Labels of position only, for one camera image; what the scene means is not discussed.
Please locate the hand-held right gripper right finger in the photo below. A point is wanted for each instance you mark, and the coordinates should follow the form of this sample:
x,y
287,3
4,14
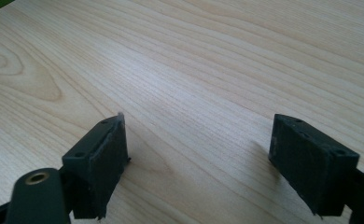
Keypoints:
x,y
310,161

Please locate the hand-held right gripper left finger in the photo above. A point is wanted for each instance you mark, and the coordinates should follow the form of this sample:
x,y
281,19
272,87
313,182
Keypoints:
x,y
99,165

